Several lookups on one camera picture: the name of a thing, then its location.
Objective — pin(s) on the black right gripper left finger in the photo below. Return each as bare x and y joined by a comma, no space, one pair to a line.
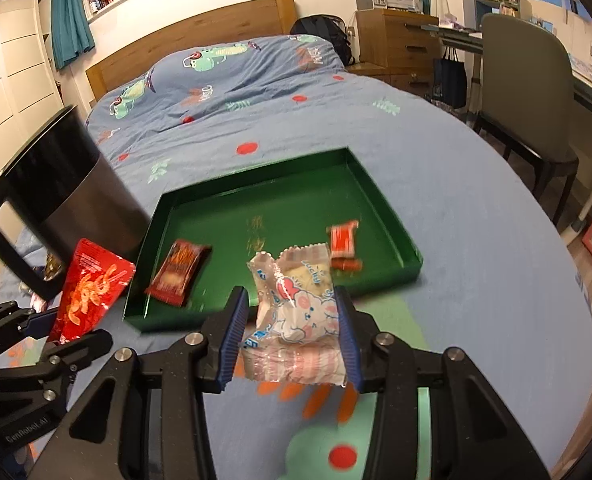
106,433

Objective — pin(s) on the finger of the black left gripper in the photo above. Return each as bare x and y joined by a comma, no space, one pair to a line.
25,385
17,324

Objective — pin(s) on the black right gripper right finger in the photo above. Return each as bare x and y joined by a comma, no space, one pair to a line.
436,416

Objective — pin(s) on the large red snack bag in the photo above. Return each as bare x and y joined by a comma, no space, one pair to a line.
95,279

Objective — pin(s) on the dark red noodle snack packet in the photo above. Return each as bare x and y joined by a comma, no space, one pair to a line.
174,279

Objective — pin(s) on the clear pink bunny candy packet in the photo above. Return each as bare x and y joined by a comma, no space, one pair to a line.
296,338

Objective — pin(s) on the small red candy packet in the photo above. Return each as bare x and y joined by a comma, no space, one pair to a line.
342,247

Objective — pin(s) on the black cylindrical bin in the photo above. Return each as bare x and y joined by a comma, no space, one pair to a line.
64,190

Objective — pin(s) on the blue patterned bed cover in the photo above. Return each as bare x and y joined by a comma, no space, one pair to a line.
497,281

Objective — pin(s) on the cream wardrobe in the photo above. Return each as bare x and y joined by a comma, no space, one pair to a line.
28,94

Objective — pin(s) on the green shallow tray box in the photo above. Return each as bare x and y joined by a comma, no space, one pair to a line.
269,207

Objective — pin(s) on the wooden drawer cabinet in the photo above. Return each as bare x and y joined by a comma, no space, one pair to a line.
396,47

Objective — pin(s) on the wooden headboard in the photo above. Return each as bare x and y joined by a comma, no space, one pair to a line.
237,22

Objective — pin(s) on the black backpack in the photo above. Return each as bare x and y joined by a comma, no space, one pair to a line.
328,27

